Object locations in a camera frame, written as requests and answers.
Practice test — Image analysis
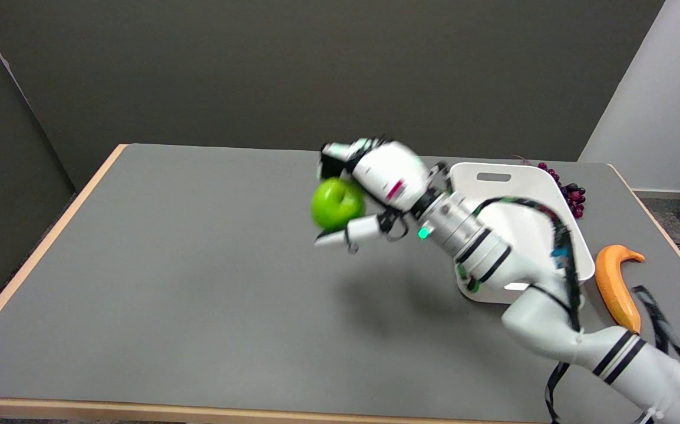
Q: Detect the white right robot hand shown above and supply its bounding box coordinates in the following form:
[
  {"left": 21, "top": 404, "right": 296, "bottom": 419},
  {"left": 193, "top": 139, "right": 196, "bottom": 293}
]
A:
[{"left": 314, "top": 138, "right": 444, "bottom": 248}]

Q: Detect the green apple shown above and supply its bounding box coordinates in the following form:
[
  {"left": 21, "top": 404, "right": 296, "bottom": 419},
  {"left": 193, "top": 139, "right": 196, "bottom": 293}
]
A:
[{"left": 311, "top": 177, "right": 367, "bottom": 231}]

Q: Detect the white plastic bin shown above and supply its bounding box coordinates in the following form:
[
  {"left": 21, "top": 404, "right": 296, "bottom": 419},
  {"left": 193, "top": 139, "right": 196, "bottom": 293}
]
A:
[{"left": 447, "top": 162, "right": 595, "bottom": 304}]

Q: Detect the dark red grape bunch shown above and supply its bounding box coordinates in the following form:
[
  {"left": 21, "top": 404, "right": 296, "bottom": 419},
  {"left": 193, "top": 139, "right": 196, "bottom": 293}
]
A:
[{"left": 537, "top": 163, "right": 587, "bottom": 220}]

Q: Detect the orange banana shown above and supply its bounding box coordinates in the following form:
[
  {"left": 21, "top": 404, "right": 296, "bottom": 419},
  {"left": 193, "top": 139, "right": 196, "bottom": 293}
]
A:
[{"left": 595, "top": 245, "right": 646, "bottom": 334}]

